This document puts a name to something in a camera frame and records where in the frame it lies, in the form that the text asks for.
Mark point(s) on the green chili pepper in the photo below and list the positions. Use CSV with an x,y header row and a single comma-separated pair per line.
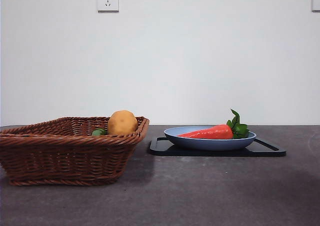
x,y
98,132

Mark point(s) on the black rectangular tray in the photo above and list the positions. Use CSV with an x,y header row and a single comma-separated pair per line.
x,y
200,153

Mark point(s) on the blue round plate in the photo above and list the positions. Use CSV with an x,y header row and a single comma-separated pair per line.
x,y
210,144

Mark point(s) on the orange carrot with green leaves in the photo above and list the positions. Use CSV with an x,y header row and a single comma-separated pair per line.
x,y
212,133

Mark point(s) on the brown wicker basket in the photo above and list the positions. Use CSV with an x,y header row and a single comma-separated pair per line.
x,y
70,158

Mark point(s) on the white wall socket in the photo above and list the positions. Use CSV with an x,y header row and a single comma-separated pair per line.
x,y
316,1
108,0

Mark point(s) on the yellow-brown potato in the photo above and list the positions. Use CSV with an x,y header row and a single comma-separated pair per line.
x,y
122,123

